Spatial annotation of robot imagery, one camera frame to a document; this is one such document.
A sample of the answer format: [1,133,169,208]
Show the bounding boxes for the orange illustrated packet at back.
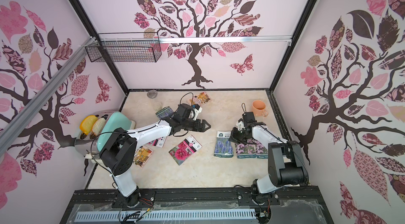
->
[188,92,212,106]

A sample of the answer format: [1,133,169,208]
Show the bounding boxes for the pink cosmos seed packet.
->
[235,144,256,159]

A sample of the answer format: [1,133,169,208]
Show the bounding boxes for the orange illustrated packet by toaster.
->
[133,146,154,168]

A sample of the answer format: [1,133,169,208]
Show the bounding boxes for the clear glass jar with grains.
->
[147,90,163,112]

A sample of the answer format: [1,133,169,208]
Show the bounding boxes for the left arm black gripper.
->
[181,118,211,132]

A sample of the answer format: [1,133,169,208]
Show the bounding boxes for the white slotted cable duct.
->
[73,209,256,224]

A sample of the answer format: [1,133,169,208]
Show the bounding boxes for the black wire basket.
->
[85,31,163,63]

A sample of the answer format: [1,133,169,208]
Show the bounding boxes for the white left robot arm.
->
[97,104,211,207]

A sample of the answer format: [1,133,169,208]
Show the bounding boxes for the pink rose packet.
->
[169,135,202,166]
[148,136,167,148]

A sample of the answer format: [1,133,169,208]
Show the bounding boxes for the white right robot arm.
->
[229,112,309,194]

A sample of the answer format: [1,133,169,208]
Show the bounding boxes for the orange ceramic mug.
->
[252,100,269,117]

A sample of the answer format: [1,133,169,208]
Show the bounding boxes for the aluminium rail on wall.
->
[1,37,96,155]

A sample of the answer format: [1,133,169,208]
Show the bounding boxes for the beige toast slice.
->
[91,117,107,137]

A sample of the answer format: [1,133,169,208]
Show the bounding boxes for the lavender seed packet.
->
[156,106,175,120]
[214,131,234,158]

